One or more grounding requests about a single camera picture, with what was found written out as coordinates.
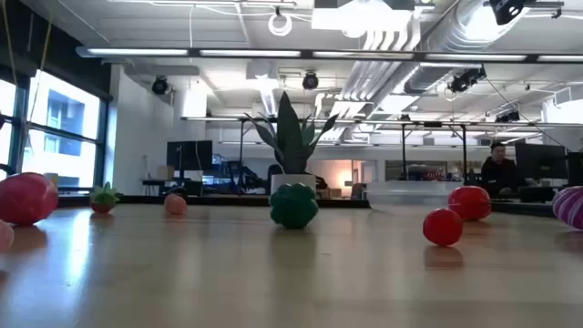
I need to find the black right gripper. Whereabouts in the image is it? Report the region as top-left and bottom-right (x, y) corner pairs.
(489, 0), (526, 26)

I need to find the red toy tomato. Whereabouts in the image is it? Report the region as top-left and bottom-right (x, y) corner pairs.
(447, 185), (493, 221)

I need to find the purple striped toy cabbage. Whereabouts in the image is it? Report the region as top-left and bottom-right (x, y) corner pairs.
(552, 185), (583, 231)

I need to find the clear plastic tupperware container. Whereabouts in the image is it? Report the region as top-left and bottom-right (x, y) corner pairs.
(366, 180), (465, 211)

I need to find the round orange toy fruit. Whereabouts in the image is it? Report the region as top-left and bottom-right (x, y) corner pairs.
(422, 208), (465, 248)

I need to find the green toy bell pepper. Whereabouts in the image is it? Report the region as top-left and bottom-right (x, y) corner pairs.
(269, 182), (320, 231)

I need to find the small peach toy fruit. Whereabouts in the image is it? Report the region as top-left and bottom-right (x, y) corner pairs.
(163, 193), (189, 217)

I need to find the toy strawberry with green leaves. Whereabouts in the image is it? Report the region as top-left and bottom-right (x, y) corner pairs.
(88, 181), (120, 215)

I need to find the large red toy fruit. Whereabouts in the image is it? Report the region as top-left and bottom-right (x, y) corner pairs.
(0, 171), (59, 227)

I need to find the small pink toy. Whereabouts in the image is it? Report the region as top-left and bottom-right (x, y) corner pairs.
(0, 220), (15, 251)

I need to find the white ceiling light panel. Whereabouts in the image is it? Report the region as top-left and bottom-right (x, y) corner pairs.
(312, 6), (414, 40)

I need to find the black computer monitor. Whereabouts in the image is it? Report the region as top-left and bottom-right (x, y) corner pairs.
(567, 151), (583, 187)
(515, 143), (568, 181)
(166, 139), (214, 172)

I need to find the person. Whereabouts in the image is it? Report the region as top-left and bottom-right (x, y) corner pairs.
(480, 141), (520, 198)

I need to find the green snake plant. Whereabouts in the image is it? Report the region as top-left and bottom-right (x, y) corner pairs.
(244, 91), (340, 176)

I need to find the long ceiling light bar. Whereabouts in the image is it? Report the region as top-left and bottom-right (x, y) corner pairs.
(75, 45), (583, 64)

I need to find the white plant pot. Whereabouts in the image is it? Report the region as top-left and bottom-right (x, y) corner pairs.
(270, 173), (318, 196)

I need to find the white potted plant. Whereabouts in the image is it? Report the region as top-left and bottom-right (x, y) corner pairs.
(57, 194), (556, 217)

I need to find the silver ventilation duct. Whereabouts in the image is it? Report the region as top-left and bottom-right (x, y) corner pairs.
(403, 0), (506, 95)

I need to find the black ceiling camera cluster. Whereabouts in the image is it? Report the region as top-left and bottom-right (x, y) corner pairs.
(447, 67), (487, 94)

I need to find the black metal workstation frame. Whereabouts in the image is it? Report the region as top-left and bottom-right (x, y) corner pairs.
(237, 117), (469, 183)

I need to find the white coiled ceiling cable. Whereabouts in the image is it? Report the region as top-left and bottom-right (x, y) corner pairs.
(267, 12), (293, 37)

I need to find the dark window frame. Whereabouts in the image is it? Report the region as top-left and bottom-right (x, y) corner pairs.
(0, 63), (113, 188)

